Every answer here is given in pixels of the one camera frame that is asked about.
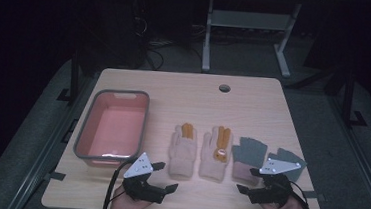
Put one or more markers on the pink basin with grey rim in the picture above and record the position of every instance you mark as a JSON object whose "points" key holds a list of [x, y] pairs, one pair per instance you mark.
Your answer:
{"points": [[114, 129]]}

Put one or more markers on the grey and pink fingerless glove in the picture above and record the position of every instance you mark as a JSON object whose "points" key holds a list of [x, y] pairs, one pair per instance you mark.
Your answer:
{"points": [[250, 153], [291, 156]]}

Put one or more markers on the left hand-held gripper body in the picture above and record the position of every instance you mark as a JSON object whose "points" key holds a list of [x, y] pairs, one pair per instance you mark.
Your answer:
{"points": [[140, 186]]}

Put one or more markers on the beige glove with animal patch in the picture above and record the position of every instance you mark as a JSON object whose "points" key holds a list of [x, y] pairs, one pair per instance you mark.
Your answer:
{"points": [[212, 166]]}

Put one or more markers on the grey metal floor rail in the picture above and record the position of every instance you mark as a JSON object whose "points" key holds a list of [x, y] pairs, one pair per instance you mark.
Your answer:
{"points": [[363, 162], [40, 160]]}

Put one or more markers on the black metal stand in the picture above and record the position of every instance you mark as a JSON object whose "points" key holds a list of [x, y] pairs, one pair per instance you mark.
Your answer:
{"points": [[74, 75], [348, 97]]}

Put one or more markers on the person's left hand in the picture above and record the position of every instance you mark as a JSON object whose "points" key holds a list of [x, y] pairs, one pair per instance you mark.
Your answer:
{"points": [[123, 208]]}

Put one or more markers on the beige glove with orange fingers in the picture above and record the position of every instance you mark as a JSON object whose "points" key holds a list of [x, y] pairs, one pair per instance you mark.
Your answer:
{"points": [[182, 151]]}

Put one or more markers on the white metal desk frame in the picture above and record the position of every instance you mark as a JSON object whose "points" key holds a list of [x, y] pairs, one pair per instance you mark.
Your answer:
{"points": [[247, 19]]}

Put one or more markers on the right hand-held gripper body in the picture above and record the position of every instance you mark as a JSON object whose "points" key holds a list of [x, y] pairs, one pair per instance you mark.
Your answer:
{"points": [[273, 190]]}

